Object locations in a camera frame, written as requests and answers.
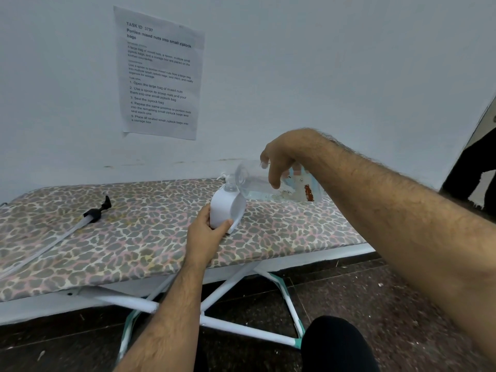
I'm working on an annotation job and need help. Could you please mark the person's right forearm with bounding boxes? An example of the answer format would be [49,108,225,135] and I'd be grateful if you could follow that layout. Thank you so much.
[294,128,496,365]

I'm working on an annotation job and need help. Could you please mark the transparent bottle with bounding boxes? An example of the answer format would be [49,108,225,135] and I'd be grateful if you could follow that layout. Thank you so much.
[234,158,324,203]

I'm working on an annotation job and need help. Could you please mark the white ironing board legs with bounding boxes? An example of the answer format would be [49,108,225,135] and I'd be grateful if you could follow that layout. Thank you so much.
[66,261,307,368]

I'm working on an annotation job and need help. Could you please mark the white square soap dispenser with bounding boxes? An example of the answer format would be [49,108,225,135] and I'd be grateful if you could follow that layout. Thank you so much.
[209,175,247,235]

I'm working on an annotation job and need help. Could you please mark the leopard print ironing board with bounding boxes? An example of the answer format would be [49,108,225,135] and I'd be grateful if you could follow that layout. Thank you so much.
[0,178,367,303]

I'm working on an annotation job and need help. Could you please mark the black pump with long tube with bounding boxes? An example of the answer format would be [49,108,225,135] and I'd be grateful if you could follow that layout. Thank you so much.
[0,195,112,280]

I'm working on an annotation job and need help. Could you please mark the person's left hand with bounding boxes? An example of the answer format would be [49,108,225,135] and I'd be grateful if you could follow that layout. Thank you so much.
[185,205,235,268]

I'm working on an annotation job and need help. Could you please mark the person's left forearm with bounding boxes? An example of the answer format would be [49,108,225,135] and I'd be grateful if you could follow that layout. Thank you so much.
[114,257,204,372]

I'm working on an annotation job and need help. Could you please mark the printed paper sheet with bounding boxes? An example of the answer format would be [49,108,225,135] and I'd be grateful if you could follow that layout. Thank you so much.
[113,5,206,141]

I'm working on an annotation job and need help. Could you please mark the person's right leg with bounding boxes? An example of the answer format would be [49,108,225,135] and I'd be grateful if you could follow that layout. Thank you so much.
[300,315,380,372]

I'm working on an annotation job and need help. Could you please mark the person's right hand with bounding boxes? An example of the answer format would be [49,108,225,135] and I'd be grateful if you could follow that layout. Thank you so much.
[259,129,311,190]

